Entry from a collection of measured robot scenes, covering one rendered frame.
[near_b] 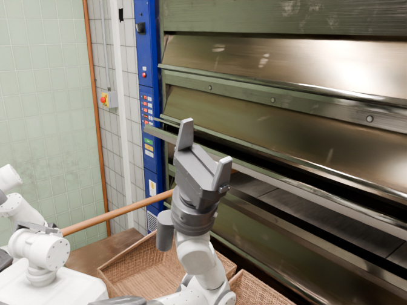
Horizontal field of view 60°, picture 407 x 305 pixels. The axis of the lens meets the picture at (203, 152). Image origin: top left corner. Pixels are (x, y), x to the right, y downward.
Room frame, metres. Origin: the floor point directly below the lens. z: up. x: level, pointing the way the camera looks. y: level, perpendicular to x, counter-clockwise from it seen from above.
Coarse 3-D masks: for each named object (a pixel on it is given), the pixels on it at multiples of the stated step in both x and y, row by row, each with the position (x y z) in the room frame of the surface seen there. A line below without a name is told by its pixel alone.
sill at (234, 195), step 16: (240, 192) 1.50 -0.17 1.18; (256, 208) 1.37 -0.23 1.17; (272, 208) 1.35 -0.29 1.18; (288, 224) 1.24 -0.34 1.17; (304, 224) 1.22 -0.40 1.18; (320, 240) 1.12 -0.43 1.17; (336, 240) 1.11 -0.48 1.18; (352, 256) 1.03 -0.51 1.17; (368, 256) 1.02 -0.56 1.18; (384, 272) 0.95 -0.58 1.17; (400, 272) 0.93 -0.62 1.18; (400, 288) 0.90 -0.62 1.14
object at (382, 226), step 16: (144, 128) 1.78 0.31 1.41; (176, 128) 1.87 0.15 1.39; (208, 144) 1.56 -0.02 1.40; (256, 160) 1.36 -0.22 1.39; (256, 176) 1.18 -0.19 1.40; (288, 176) 1.18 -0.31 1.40; (304, 176) 1.21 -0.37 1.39; (304, 192) 1.03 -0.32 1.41; (336, 192) 1.05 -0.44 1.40; (352, 192) 1.08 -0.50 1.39; (336, 208) 0.94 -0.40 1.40; (384, 208) 0.95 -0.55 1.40; (400, 208) 0.98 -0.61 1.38; (368, 224) 0.86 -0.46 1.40; (384, 224) 0.83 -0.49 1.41
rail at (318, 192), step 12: (168, 132) 1.62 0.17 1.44; (252, 168) 1.20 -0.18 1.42; (264, 168) 1.17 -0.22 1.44; (288, 180) 1.08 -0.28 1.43; (312, 192) 1.01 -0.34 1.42; (324, 192) 0.98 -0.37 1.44; (348, 204) 0.92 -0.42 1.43; (360, 204) 0.91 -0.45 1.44; (372, 216) 0.86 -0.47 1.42; (384, 216) 0.84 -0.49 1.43
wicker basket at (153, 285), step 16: (144, 240) 1.69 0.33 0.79; (128, 256) 1.64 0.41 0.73; (144, 256) 1.69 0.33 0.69; (160, 256) 1.77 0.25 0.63; (176, 256) 1.70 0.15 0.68; (112, 272) 1.57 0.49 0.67; (128, 272) 1.63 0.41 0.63; (144, 272) 1.67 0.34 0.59; (160, 272) 1.67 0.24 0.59; (176, 272) 1.67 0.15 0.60; (112, 288) 1.38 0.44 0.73; (128, 288) 1.55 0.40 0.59; (144, 288) 1.55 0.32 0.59; (160, 288) 1.55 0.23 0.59; (176, 288) 1.55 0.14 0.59
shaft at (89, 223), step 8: (232, 168) 1.72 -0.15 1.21; (168, 192) 1.45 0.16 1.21; (144, 200) 1.37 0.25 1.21; (152, 200) 1.39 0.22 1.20; (120, 208) 1.30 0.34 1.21; (128, 208) 1.31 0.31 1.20; (136, 208) 1.33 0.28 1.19; (104, 216) 1.24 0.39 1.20; (112, 216) 1.26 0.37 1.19; (80, 224) 1.18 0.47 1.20; (88, 224) 1.19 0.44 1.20; (96, 224) 1.22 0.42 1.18; (64, 232) 1.13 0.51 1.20; (72, 232) 1.15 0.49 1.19
